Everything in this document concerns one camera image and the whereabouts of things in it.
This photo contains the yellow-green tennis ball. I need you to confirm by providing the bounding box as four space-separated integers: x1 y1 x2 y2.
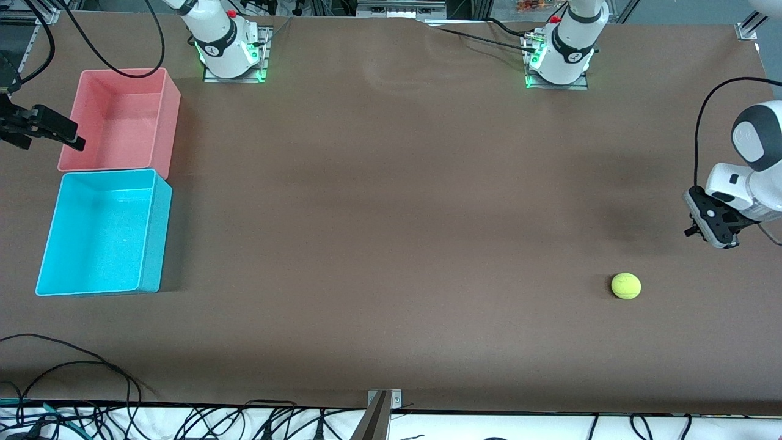
611 273 642 300

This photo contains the pink plastic bin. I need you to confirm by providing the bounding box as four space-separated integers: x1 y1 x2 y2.
57 67 181 179

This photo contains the blue plastic bin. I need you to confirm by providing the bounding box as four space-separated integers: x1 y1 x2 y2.
35 169 174 297

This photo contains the brown table cover sheet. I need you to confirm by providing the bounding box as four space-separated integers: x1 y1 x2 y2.
0 9 782 417

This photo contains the grey metal box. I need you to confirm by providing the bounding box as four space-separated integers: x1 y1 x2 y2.
356 0 447 20

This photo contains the grey metal bar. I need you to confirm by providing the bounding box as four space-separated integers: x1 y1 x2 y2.
349 391 392 440

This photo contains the short black right arm cable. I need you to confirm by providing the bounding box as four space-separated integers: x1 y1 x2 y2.
9 0 56 91

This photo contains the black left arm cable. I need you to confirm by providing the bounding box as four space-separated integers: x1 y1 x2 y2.
693 76 782 246

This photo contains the long black right arm cable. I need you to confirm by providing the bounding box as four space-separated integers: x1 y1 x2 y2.
58 0 166 79

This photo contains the aluminium frame profile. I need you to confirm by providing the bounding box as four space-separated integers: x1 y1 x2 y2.
735 9 772 42
0 6 62 28

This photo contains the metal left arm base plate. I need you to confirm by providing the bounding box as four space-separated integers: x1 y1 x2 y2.
524 29 589 91

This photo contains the black floor cable loop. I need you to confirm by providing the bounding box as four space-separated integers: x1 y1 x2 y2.
15 360 133 428
0 333 145 428

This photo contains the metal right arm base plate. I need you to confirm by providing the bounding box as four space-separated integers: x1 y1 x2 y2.
202 24 273 84

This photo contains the teal floor cable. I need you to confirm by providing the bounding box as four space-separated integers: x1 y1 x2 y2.
0 398 83 431

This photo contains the black base connector cable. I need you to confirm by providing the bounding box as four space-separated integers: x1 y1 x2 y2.
426 17 538 53

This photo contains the silver table edge bracket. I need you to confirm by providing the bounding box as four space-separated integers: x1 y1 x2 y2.
367 389 403 411

